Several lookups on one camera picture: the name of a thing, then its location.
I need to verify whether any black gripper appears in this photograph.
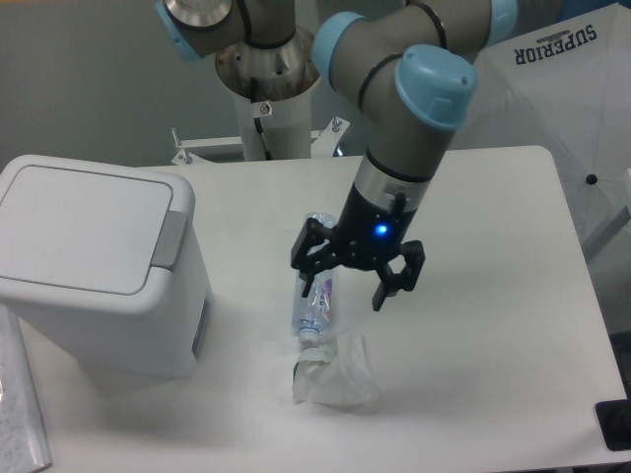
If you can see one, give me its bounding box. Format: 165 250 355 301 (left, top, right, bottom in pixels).
290 184 426 311

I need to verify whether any white push-lid trash can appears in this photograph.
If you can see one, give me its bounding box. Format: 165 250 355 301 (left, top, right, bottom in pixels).
1 155 211 377

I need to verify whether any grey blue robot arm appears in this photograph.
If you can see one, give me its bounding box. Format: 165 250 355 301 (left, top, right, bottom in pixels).
155 1 526 309

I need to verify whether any clear crushed plastic bottle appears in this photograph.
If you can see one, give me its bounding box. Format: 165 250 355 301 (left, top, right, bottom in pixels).
291 210 339 346

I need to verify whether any crumpled white plastic bag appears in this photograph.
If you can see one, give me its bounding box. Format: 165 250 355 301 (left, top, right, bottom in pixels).
292 330 380 409

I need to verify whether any white superior umbrella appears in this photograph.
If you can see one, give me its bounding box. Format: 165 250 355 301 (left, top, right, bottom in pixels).
451 3 630 241

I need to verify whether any black device at edge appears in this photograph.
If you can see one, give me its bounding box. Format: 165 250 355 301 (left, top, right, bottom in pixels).
595 399 630 451

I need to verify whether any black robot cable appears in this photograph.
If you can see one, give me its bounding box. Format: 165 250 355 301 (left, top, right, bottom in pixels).
248 77 274 162

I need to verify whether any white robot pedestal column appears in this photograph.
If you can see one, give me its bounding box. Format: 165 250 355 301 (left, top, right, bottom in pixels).
214 29 325 162

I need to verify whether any white metal mounting bracket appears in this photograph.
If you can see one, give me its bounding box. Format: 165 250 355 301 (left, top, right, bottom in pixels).
171 116 351 166

